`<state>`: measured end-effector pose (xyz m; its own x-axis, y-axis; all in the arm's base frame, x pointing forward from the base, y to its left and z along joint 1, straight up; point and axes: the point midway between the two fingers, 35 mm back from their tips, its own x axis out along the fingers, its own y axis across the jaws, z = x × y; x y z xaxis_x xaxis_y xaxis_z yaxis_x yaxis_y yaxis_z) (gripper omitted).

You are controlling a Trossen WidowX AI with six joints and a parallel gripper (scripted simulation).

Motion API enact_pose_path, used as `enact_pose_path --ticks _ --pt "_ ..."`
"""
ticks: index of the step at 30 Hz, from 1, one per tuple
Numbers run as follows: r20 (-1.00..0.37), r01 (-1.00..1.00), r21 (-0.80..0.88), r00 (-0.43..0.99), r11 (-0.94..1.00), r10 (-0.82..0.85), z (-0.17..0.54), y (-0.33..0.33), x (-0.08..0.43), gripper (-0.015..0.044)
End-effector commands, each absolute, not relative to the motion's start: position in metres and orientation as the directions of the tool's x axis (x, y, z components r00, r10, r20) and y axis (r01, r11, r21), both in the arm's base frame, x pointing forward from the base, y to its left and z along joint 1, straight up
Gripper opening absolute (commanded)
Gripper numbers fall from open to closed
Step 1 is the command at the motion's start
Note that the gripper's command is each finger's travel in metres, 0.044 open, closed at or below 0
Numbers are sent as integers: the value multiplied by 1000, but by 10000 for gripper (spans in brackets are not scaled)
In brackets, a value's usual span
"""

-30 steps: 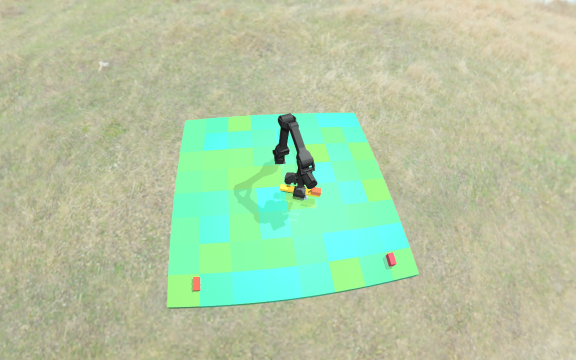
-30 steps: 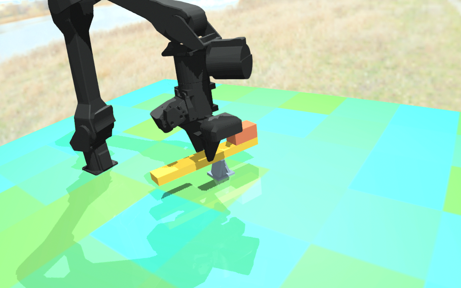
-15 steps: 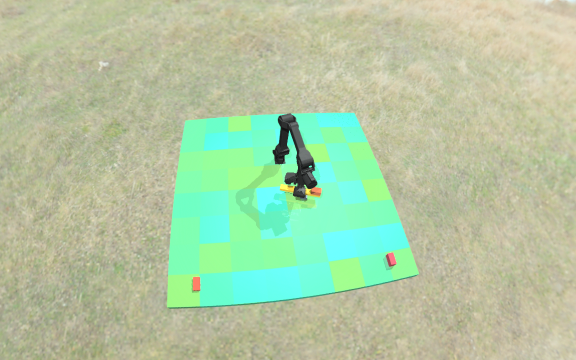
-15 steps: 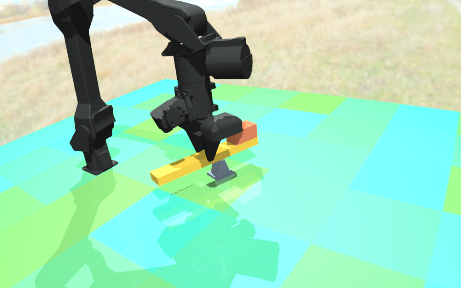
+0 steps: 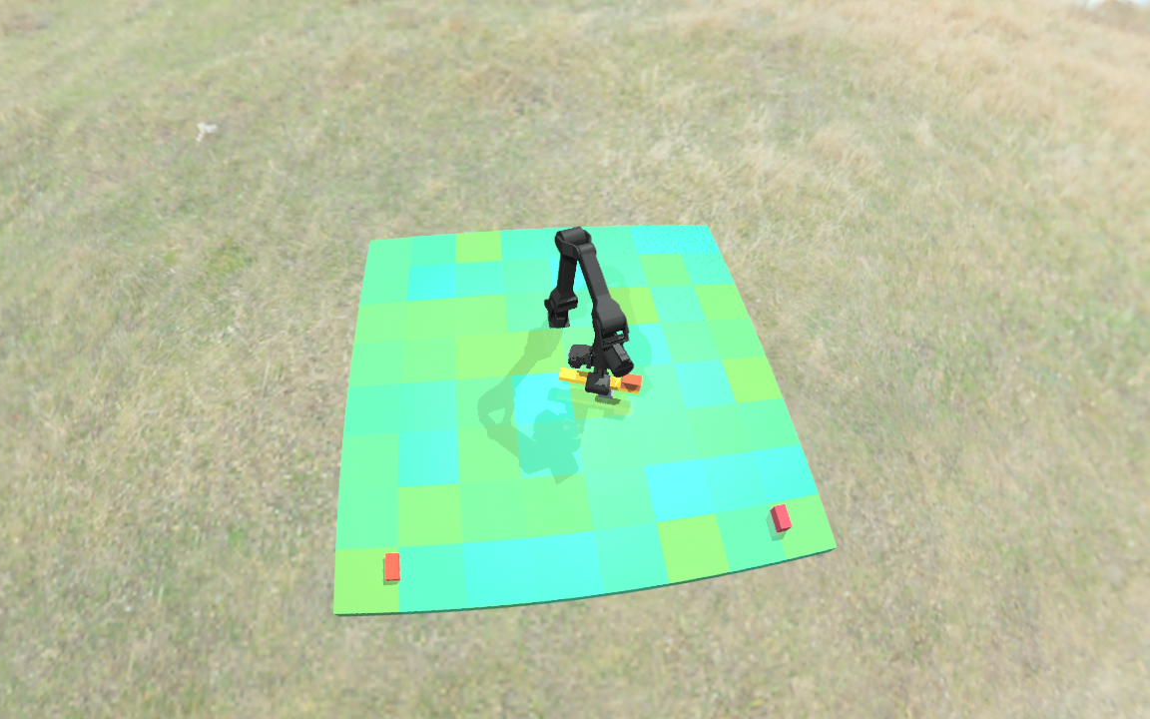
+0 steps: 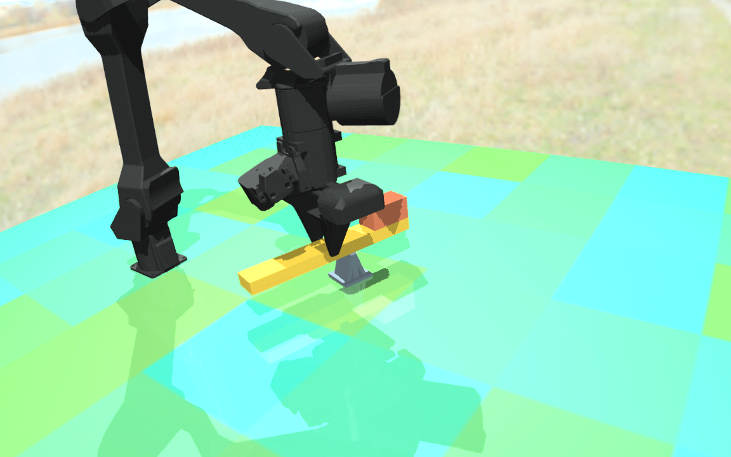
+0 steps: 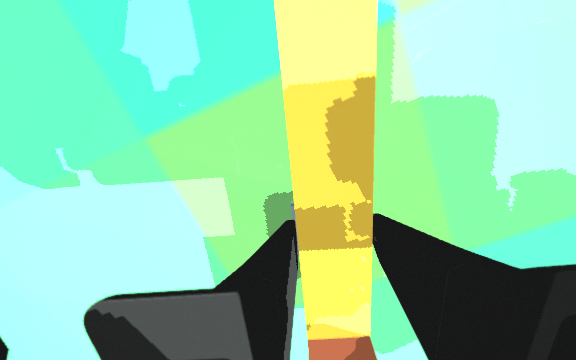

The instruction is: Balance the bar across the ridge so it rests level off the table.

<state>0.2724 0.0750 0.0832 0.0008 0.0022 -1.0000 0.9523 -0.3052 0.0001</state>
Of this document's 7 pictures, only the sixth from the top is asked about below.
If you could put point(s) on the yellow bar with orange block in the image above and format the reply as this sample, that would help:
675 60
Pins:
391 220

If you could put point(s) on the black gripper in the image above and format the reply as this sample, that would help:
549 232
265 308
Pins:
329 207

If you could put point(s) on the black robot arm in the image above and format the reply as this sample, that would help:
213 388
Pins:
310 95

